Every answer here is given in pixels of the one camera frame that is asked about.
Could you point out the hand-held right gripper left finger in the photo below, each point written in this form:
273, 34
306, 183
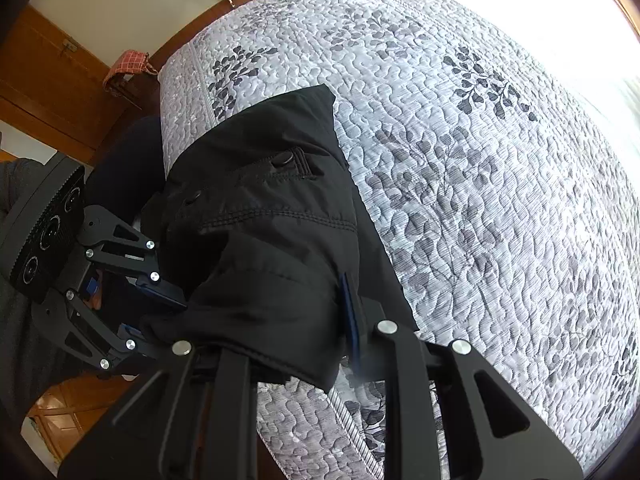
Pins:
235, 375

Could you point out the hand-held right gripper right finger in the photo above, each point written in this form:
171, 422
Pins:
350, 320

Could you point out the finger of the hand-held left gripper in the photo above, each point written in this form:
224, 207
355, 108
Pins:
112, 342
120, 249

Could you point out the black pants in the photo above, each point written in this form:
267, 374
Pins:
265, 260

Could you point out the person's left forearm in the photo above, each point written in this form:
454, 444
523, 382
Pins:
20, 190

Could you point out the person's dark-trousered leg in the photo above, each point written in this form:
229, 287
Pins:
125, 160

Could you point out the wooden door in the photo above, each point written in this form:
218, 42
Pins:
45, 85

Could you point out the grey floral quilted bedspread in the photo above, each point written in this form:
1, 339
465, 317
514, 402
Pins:
450, 185

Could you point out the red checked cushion stool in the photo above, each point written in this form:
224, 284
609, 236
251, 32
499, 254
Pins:
130, 62

